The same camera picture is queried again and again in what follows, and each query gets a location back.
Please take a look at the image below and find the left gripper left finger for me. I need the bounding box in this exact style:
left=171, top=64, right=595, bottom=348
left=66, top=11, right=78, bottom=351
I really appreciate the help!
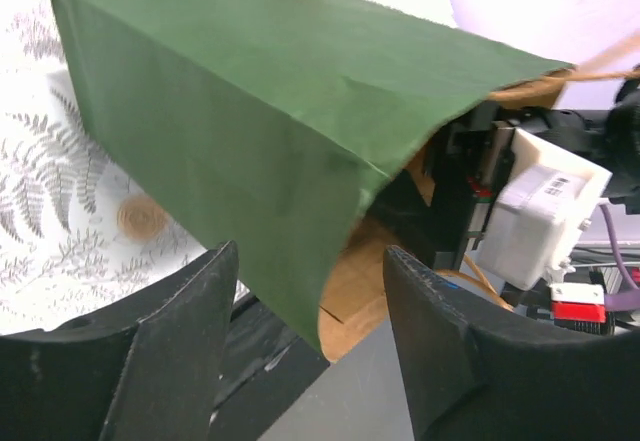
left=1, top=242, right=239, bottom=440

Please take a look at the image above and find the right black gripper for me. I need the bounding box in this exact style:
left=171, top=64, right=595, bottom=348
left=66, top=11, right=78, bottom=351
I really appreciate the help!
left=369, top=69, right=639, bottom=269

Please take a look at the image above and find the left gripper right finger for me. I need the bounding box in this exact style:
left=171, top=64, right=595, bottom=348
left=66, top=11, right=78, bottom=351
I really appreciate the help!
left=383, top=246, right=639, bottom=440

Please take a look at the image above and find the green brown paper bag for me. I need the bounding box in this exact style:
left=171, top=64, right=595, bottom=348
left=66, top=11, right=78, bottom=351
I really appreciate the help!
left=51, top=0, right=602, bottom=361

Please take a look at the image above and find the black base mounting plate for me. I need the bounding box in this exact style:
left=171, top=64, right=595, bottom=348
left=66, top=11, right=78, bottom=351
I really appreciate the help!
left=208, top=295, right=329, bottom=441

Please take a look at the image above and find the floral patterned table mat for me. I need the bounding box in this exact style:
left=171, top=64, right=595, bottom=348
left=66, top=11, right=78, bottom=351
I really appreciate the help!
left=0, top=0, right=251, bottom=337

